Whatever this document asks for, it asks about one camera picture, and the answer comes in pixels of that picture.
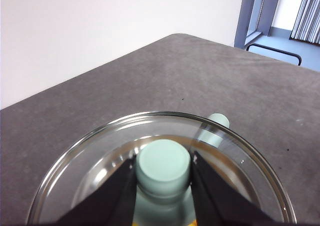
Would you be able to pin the black metal tube frame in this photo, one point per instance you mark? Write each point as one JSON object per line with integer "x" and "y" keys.
{"x": 275, "y": 50}

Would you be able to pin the grey-blue window frame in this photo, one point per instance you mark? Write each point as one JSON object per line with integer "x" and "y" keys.
{"x": 243, "y": 16}

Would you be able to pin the glass pot lid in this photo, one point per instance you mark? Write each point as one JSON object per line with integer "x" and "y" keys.
{"x": 162, "y": 166}

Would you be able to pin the striped window curtain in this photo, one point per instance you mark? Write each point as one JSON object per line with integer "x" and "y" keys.
{"x": 307, "y": 13}

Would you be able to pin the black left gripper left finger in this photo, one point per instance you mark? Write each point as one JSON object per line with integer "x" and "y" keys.
{"x": 110, "y": 201}

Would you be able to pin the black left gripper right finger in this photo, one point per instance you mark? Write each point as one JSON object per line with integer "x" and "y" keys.
{"x": 220, "y": 201}

